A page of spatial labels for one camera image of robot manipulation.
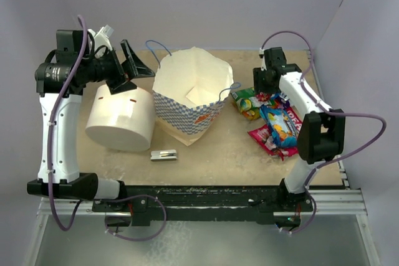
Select small silver metal block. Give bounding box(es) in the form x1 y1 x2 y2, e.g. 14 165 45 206
150 150 178 161

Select pink snack bag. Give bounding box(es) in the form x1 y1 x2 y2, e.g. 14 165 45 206
248 107 302 161

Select purple Fox's berries bag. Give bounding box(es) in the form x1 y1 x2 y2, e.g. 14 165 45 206
271 93 291 106

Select orange Fox's candy bag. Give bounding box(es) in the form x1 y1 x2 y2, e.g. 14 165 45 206
236 98 260 121

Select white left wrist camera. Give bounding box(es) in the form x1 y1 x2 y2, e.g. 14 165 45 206
88 25 113 59

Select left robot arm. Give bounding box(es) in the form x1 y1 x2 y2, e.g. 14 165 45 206
27 30 155 211

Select blue snack bag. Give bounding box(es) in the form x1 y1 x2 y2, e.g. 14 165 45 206
259 105 298 148

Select blue checkered paper bag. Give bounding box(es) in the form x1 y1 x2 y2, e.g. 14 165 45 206
152 47 241 146

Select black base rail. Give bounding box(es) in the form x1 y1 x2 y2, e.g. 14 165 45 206
54 181 315 227

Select aluminium frame rail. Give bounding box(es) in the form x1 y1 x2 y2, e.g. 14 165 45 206
36 188 367 216

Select white paper roll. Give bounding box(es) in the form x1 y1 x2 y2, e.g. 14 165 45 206
85 85 156 152

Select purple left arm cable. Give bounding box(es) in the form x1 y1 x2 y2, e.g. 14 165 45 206
46 14 167 242

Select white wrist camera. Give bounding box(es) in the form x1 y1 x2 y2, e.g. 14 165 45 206
258 47 267 70
88 25 113 59

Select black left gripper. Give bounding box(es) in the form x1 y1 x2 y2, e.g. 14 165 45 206
80 40 155 94

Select green snack packet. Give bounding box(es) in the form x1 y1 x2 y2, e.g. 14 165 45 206
231 87 255 101

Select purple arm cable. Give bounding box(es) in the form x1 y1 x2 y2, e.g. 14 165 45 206
46 14 167 242
259 30 388 235

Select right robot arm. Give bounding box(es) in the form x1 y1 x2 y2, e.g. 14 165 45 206
252 47 345 211

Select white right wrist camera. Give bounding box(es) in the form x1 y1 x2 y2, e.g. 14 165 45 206
258 47 267 70

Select red mints packet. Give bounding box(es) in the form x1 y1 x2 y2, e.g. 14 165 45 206
256 92 272 102

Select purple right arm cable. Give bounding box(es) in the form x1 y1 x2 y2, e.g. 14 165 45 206
259 30 388 235

